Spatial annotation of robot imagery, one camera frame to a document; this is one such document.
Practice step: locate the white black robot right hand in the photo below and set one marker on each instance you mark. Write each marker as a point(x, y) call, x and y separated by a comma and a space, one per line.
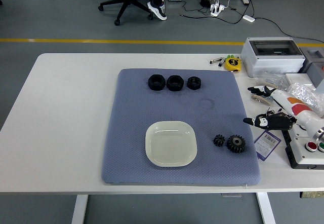
point(298, 107)

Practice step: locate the large black gear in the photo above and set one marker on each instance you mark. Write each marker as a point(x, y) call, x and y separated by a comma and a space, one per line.
point(231, 146)

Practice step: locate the small black gear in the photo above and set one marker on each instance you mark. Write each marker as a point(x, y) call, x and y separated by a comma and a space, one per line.
point(219, 140)

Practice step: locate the white flat box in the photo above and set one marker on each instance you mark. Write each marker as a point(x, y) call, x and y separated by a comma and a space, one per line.
point(296, 78)

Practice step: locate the white button control box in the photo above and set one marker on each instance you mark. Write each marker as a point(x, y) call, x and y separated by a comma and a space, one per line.
point(301, 156)

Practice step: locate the small black hex nut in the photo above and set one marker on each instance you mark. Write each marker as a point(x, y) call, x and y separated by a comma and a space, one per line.
point(189, 84)

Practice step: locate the large black hex nut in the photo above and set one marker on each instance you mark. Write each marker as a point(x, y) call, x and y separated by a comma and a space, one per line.
point(169, 83)
point(151, 82)

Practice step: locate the bag of clear parts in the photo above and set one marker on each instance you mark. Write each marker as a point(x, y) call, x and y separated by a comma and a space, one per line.
point(306, 94)

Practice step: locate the blue resistor tape strip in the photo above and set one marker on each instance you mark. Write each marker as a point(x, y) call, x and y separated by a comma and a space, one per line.
point(260, 99)

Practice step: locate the clear plastic bag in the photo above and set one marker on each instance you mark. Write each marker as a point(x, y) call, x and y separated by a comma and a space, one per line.
point(270, 78)

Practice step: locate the red push button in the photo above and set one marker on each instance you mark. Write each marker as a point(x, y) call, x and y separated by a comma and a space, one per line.
point(311, 146)

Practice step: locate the grey metal device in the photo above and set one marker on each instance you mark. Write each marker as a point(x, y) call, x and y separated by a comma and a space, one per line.
point(316, 69)

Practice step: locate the green push button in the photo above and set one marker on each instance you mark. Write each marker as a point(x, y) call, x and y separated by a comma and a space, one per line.
point(321, 146)

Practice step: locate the purple edged label card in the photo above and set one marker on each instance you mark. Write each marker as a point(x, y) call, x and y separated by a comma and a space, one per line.
point(265, 145)

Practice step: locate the yellow tape measure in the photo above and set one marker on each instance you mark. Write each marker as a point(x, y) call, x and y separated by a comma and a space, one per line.
point(233, 64)

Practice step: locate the green capped connector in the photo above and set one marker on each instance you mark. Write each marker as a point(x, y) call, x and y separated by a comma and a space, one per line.
point(229, 56)

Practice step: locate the beige socket strip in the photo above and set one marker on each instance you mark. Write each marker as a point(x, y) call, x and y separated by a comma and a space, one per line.
point(312, 194)

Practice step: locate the silver black marker pen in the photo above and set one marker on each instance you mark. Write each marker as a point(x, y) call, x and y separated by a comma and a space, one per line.
point(214, 61)

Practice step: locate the white power adapter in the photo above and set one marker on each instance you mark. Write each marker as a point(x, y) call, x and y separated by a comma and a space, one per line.
point(249, 18)

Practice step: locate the white table leg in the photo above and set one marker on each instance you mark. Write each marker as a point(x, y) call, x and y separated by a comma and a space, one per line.
point(265, 208)
point(79, 208)

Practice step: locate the grey table control panel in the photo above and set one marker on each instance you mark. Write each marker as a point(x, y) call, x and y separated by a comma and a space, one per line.
point(231, 195)

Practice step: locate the blue-grey textured mat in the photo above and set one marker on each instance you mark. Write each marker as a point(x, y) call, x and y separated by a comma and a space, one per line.
point(177, 105)

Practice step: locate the white power strip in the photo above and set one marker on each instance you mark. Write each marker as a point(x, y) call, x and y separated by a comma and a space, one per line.
point(217, 9)

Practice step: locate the white square plate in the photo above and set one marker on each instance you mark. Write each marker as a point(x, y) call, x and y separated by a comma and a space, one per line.
point(169, 145)

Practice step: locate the black power brick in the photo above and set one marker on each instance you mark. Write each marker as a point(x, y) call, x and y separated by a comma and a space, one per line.
point(205, 0)

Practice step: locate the seated person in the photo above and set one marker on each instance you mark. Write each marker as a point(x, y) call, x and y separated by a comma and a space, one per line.
point(158, 6)

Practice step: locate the black office chair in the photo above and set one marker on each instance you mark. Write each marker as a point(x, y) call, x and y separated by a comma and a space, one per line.
point(126, 1)

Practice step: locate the grey electrical enclosure box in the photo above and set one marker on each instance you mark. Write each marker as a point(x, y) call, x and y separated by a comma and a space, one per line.
point(273, 64)

